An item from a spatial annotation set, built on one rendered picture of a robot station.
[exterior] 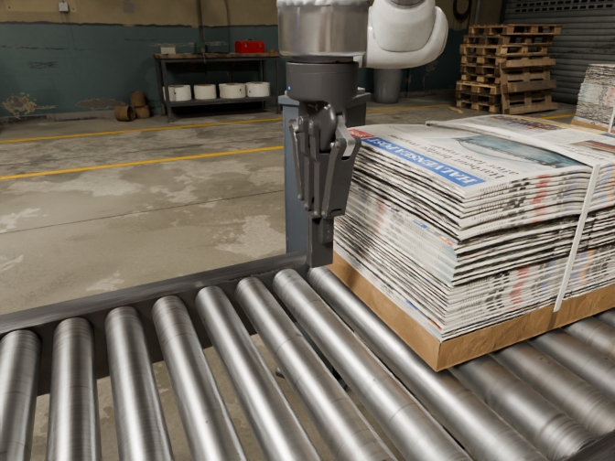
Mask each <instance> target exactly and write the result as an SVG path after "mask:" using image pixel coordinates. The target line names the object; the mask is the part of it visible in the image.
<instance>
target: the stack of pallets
mask: <svg viewBox="0 0 615 461"><path fill-rule="evenodd" d="M550 27H551V28H550ZM480 28H484V32H483V33H479V30H480ZM525 28H527V31H526V33H524V29H525ZM544 28H550V33H543V30H544ZM561 28H562V25H521V24H500V25H469V33H468V34H467V35H464V36H463V37H464V41H463V44H460V50H459V54H461V57H462V58H461V62H460V64H461V65H460V66H461V67H460V71H459V72H461V75H462V76H461V80H460V81H457V87H456V95H455V99H457V106H456V107H459V108H463V107H471V108H470V109H471V110H475V111H481V110H489V113H501V112H502V110H500V108H501V107H502V103H501V96H502V95H501V92H500V85H501V82H500V77H501V75H500V72H499V66H498V63H499V62H503V61H505V60H513V58H518V59H532V57H540V58H539V59H549V58H550V57H551V54H546V52H547V47H548V44H552V41H553V37H554V35H560V34H561V33H560V32H561ZM474 38H480V41H479V42H473V41H474ZM495 38H499V41H498V42H495ZM516 38H522V39H521V42H515V40H516ZM535 38H543V39H542V43H534V39H535ZM529 47H537V50H536V52H529V51H528V50H529ZM470 48H477V49H476V52H470ZM491 48H496V51H491ZM510 48H517V49H516V51H511V52H510ZM471 57H473V58H477V61H470V60H471ZM492 59H496V60H492ZM470 67H476V69H475V70H470ZM493 68H495V69H493ZM470 76H477V79H471V78H470ZM487 84H489V85H487ZM467 85H472V86H471V87H470V88H466V86H467ZM465 94H471V95H470V96H465ZM466 102H467V103H472V104H467V105H466ZM483 105H485V106H487V107H483Z"/></svg>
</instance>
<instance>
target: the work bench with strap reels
mask: <svg viewBox="0 0 615 461"><path fill-rule="evenodd" d="M234 46H235V52H230V53H227V54H226V53H225V54H217V53H205V55H204V57H205V61H235V60H261V61H262V66H263V82H246V83H245V84H243V83H237V82H236V83H223V84H219V86H220V95H216V86H215V85H213V84H199V85H194V96H192V97H191V90H190V86H189V85H169V86H168V84H167V69H166V62H199V61H204V58H203V55H192V54H191V53H177V54H169V55H163V54H152V57H154V58H155V65H156V78H157V86H158V92H159V100H160V107H161V113H162V115H160V116H167V117H168V121H167V122H168V123H174V121H172V113H171V107H179V106H193V105H208V104H222V103H237V102H264V108H263V109H269V108H267V101H276V105H277V113H276V114H282V113H281V104H279V103H278V96H281V92H280V57H279V56H282V55H281V54H280V53H268V52H264V42H263V41H236V42H235V43H234ZM273 59H275V72H276V95H273V94H270V82H266V63H265V61H266V60H273ZM158 62H161V67H162V73H163V81H164V87H163V91H162V84H161V78H160V70H159V63H158ZM163 92H164V98H163ZM164 104H165V105H166V106H167V115H166V113H165V106H164Z"/></svg>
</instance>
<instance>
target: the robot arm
mask: <svg viewBox="0 0 615 461"><path fill-rule="evenodd" d="M276 7H277V9H278V47H279V52H280V54H281V55H284V56H292V61H287V62H286V91H285V96H286V97H288V98H290V99H292V100H294V101H299V106H298V117H297V118H296V119H290V120H289V121H288V126H289V130H290V133H291V137H292V143H293V152H294V160H295V170H296V178H297V194H298V199H299V200H300V201H305V209H306V211H307V264H308V265H309V266H310V267H311V268H312V269H313V268H317V267H320V266H325V265H329V264H333V241H334V217H338V216H343V215H345V211H346V207H347V200H348V196H349V191H350V186H351V177H352V172H353V167H354V162H355V157H356V155H357V154H358V152H359V150H360V148H361V138H360V137H359V136H351V134H350V132H349V131H348V129H347V127H348V122H349V118H348V114H347V108H346V104H347V102H348V101H349V100H353V99H354V98H356V96H357V95H359V94H364V93H365V89H364V88H360V87H358V78H359V68H375V69H406V68H413V67H418V66H421V65H425V64H427V63H429V62H431V61H433V60H435V59H436V58H437V57H438V56H439V55H440V54H441V53H442V52H443V50H444V48H445V46H446V43H447V38H448V21H447V18H446V15H445V14H444V12H443V11H442V10H441V9H440V8H439V7H437V6H435V0H374V3H373V5H372V6H370V1H369V0H277V1H276Z"/></svg>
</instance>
